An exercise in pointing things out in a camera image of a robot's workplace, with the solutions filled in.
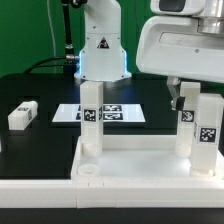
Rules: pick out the white desk tabletop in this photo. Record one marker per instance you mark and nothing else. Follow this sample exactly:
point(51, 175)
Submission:
point(142, 156)

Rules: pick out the white L-shaped wall fence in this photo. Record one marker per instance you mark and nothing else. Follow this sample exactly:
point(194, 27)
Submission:
point(134, 193)

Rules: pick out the fiducial marker sheet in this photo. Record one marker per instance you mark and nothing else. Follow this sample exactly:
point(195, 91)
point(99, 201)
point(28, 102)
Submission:
point(130, 113)

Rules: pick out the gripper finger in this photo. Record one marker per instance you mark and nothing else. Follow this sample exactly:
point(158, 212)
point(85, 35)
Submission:
point(177, 101)

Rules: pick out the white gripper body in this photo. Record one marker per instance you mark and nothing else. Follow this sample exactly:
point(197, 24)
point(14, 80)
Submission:
point(172, 46)

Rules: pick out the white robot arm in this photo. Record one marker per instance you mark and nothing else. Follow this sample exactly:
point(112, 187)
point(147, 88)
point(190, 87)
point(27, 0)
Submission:
point(103, 58)

